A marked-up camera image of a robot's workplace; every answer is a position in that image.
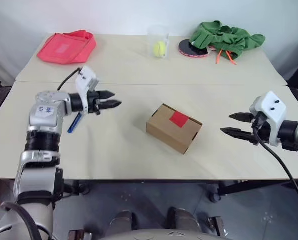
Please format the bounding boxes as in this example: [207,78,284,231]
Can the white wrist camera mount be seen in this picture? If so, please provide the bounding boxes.
[249,91,287,147]
[75,66,100,116]

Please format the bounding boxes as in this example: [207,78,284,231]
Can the black red table tennis paddle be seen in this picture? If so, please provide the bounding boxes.
[178,38,214,59]

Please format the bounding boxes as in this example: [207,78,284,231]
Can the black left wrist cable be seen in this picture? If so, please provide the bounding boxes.
[56,67,81,91]

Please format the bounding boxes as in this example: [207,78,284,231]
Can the dark metal foot plate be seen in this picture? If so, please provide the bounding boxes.
[208,215,227,237]
[68,229,92,240]

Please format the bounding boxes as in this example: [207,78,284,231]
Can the black table caster wheel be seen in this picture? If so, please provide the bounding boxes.
[77,181,91,196]
[208,184,222,202]

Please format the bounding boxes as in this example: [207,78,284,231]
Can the thick black right wrist cable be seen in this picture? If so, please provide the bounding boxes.
[251,116,298,213]

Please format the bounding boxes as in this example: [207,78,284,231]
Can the black table frame bar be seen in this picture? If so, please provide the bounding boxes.
[217,179,291,196]

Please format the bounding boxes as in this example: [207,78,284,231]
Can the brown cardboard box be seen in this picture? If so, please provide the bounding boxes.
[145,103,203,155]

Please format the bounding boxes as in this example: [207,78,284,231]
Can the clear plastic cup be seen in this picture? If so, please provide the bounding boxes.
[146,24,170,60]

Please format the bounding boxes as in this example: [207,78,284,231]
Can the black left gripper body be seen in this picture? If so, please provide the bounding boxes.
[87,91,102,116]

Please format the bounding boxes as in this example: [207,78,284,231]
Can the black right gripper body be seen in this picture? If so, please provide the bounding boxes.
[248,112,272,145]

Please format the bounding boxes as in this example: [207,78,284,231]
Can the yellow tennis ball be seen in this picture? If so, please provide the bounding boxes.
[152,41,166,58]

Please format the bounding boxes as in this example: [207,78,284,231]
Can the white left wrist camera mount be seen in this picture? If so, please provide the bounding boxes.
[75,66,100,116]

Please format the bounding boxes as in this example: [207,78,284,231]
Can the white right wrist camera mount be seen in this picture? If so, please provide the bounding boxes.
[249,91,287,147]

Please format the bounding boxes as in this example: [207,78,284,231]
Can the green crumpled cloth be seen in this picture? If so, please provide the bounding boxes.
[190,20,266,61]

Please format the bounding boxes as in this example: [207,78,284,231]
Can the black left shoulder cable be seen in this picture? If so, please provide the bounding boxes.
[0,201,52,240]

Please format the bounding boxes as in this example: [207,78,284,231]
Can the blue pen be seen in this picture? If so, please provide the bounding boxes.
[67,112,81,134]

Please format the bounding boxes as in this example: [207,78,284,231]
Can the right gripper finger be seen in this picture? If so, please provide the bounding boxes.
[228,112,252,123]
[220,127,255,144]

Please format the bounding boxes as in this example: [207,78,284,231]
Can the red fabric bag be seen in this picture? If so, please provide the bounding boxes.
[36,29,97,65]

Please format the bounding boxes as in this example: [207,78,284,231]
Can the red tape patch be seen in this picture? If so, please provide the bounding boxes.
[169,111,189,128]

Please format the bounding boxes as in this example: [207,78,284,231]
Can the dark rounded shape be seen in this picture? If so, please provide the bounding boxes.
[167,207,201,232]
[110,211,134,232]

